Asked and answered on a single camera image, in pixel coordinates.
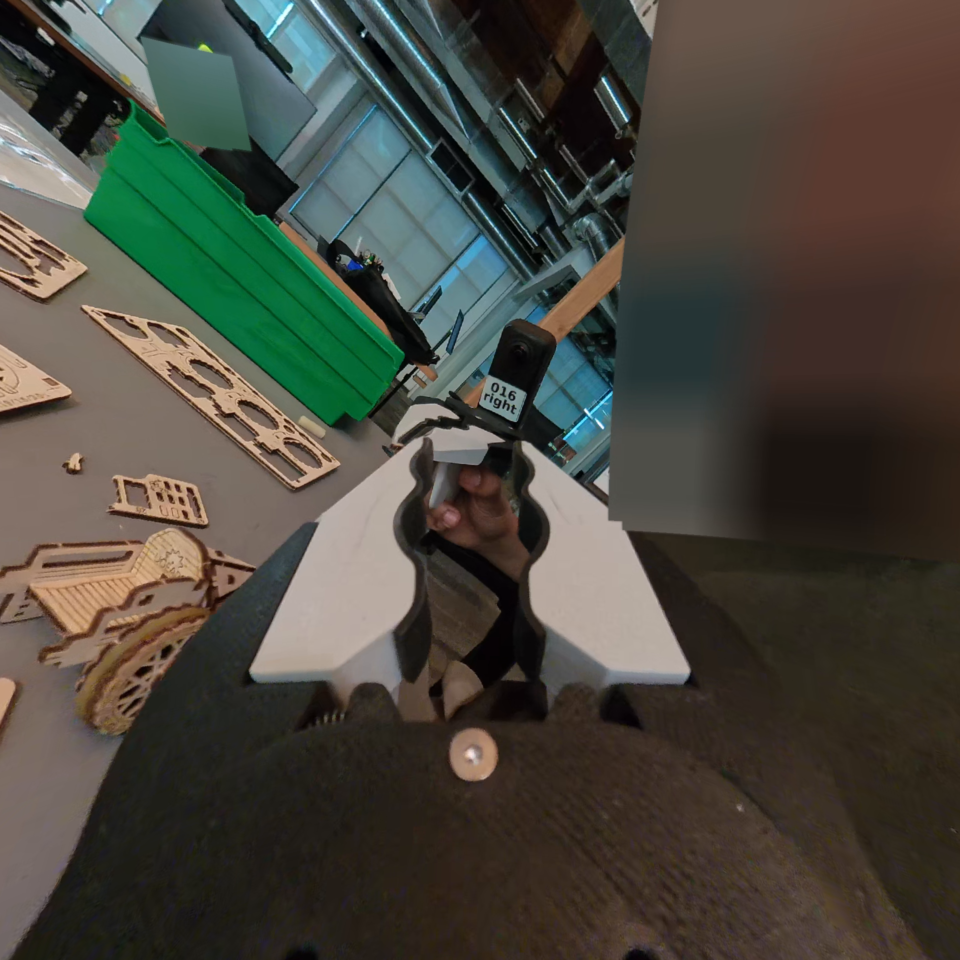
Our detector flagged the clear plastic sheet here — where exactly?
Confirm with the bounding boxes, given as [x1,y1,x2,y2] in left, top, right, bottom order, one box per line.
[0,90,102,211]

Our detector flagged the black box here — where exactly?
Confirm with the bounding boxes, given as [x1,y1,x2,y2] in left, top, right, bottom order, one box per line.
[201,144,301,220]

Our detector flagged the wooden beam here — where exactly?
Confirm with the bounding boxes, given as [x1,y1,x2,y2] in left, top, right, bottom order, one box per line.
[463,237,626,408]

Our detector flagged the black bag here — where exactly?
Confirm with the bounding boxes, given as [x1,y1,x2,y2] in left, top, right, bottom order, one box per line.
[325,240,438,366]

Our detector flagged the large wooden parts sheet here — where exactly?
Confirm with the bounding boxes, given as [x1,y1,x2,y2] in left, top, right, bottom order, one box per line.
[0,343,74,416]

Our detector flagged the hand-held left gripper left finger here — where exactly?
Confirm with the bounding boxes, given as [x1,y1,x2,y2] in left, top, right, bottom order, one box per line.
[249,438,436,723]

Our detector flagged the wooden table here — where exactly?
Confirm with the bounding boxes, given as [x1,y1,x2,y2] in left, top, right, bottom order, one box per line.
[0,0,440,385]

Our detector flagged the dark grey panel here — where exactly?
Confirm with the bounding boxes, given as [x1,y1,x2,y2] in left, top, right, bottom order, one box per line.
[137,0,320,163]

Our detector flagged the green plastic bin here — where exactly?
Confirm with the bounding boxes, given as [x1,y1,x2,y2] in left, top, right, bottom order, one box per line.
[84,97,406,430]

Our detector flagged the wooden model car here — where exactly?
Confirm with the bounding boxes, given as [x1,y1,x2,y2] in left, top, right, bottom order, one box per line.
[0,528,257,737]

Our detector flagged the person's right hand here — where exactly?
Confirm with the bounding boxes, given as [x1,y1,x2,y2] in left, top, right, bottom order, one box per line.
[423,466,532,580]

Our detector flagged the long wooden parts sheet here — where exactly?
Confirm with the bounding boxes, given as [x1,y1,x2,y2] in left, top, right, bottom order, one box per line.
[0,211,90,303]

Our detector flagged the grey desk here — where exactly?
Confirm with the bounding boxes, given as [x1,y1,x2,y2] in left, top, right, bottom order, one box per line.
[0,180,421,960]

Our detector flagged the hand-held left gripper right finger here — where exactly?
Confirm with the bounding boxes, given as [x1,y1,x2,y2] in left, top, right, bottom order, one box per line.
[516,441,692,688]

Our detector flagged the small wooden grid panel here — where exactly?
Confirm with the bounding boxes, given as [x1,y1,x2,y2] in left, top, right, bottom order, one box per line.
[107,474,210,531]

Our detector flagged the silver ventilation ducts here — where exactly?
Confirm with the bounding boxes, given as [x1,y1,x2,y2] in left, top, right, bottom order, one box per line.
[307,0,648,280]

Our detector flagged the wooden parts sheet round holes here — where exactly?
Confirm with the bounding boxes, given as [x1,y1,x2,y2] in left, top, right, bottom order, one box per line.
[81,303,342,492]

